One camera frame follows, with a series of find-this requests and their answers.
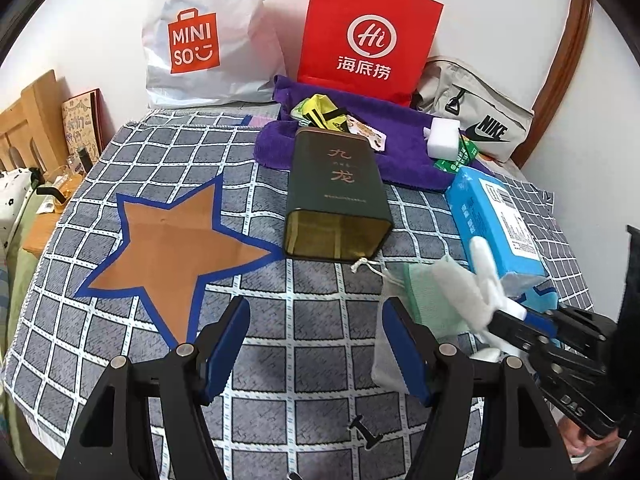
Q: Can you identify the purple towel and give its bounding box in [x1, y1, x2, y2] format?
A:
[252, 74, 494, 192]

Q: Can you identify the small illustrated card pack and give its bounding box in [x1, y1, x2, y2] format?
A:
[346, 115, 386, 153]

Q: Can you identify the white foam sponge block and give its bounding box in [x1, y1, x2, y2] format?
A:
[423, 117, 460, 162]

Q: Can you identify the green tissue packet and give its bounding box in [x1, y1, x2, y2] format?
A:
[434, 136, 478, 174]

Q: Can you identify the blue wet wipes pack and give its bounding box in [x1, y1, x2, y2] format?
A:
[445, 167, 560, 312]

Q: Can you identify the red paper shopping bag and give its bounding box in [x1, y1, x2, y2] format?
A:
[297, 0, 444, 106]

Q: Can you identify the person's right hand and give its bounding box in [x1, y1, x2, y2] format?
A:
[558, 416, 622, 470]

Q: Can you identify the yellow Adidas mini bag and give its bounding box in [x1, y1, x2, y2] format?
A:
[291, 93, 348, 132]

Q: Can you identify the wooden headboard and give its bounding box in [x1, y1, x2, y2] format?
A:
[0, 70, 68, 174]

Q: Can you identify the black clip on sheet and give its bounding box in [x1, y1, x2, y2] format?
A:
[348, 415, 383, 451]

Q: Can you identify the dark green tea tin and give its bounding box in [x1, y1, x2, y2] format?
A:
[283, 128, 394, 262]

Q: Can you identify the beige Nike waist bag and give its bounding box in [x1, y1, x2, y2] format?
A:
[413, 56, 535, 162]

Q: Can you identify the wooden door frame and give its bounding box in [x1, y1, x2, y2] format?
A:
[512, 0, 593, 169]

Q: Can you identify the white Miniso plastic bag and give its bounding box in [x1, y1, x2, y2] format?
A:
[142, 0, 285, 108]

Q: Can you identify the grey checkered bed sheet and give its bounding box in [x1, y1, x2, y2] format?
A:
[3, 110, 574, 479]

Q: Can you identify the white mesh drawstring pouch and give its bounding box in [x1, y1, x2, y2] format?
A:
[350, 258, 499, 393]

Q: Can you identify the brown patterned box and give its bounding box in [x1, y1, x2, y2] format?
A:
[61, 89, 103, 162]

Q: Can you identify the white spotted plush toy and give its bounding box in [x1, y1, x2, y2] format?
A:
[0, 168, 32, 255]

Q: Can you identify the orange star patch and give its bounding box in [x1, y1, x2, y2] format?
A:
[75, 174, 284, 349]

